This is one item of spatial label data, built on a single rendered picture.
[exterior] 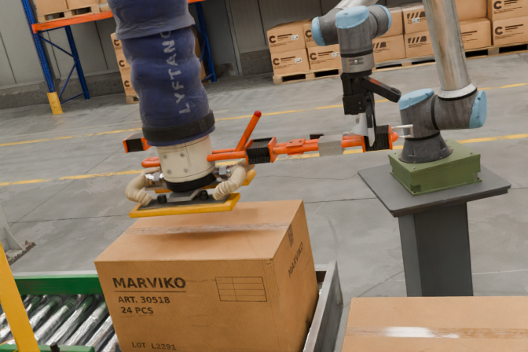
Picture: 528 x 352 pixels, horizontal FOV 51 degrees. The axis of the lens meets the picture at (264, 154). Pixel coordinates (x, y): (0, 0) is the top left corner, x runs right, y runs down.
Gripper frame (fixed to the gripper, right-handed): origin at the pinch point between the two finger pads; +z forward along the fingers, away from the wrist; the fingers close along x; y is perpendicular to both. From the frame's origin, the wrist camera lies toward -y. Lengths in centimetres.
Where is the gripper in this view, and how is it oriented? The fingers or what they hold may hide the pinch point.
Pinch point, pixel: (374, 137)
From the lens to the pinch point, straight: 163.5
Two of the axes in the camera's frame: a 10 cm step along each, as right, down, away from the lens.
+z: 1.7, 9.4, 3.0
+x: -2.5, 3.4, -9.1
